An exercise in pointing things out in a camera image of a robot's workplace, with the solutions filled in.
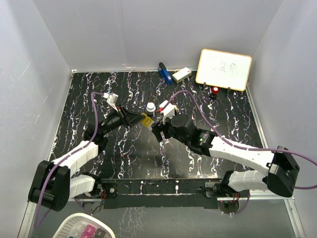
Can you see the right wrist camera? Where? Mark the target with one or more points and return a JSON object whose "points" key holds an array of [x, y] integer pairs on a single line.
{"points": [[166, 110]]}

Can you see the white cap pill bottle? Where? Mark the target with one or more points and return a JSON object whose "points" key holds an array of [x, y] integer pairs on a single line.
{"points": [[150, 109]]}

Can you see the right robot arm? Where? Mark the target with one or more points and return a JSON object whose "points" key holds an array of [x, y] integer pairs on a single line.
{"points": [[273, 170]]}

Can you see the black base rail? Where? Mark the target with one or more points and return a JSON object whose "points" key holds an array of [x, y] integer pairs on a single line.
{"points": [[172, 192]]}

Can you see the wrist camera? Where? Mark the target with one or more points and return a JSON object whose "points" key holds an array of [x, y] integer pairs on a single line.
{"points": [[111, 99], [166, 110]]}

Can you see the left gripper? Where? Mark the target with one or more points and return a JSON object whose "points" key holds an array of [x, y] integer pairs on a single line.
{"points": [[128, 118]]}

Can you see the red emergency stop button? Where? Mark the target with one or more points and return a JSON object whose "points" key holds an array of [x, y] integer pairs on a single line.
{"points": [[214, 92]]}

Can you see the white plastic basket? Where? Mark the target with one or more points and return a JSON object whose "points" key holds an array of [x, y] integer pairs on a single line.
{"points": [[80, 225]]}

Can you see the blue black stapler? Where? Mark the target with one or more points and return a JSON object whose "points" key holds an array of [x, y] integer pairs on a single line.
{"points": [[164, 73]]}

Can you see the yellow clear weekly pill organizer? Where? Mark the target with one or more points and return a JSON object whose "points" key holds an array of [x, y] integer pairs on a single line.
{"points": [[147, 121]]}

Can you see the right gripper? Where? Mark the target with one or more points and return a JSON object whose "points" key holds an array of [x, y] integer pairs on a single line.
{"points": [[156, 129]]}

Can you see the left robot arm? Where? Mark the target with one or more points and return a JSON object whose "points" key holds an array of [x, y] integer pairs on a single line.
{"points": [[54, 184]]}

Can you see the white green small box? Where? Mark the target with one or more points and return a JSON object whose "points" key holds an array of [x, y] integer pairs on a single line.
{"points": [[181, 74]]}

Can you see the small whiteboard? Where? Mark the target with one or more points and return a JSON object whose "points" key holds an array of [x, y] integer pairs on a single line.
{"points": [[223, 69]]}

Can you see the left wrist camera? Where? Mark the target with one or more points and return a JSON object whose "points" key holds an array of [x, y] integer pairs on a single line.
{"points": [[111, 99]]}

